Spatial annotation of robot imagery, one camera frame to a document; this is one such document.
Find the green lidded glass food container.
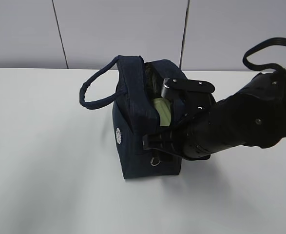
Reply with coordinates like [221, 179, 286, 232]
[153, 97, 172, 127]

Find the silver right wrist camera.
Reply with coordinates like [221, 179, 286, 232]
[161, 78, 215, 100]

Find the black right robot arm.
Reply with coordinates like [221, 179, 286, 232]
[142, 70, 286, 160]

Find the dark navy fabric lunch bag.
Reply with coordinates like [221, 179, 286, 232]
[79, 55, 188, 179]

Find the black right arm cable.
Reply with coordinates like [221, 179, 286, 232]
[242, 37, 286, 74]

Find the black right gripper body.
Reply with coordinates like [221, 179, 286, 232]
[142, 129, 182, 162]

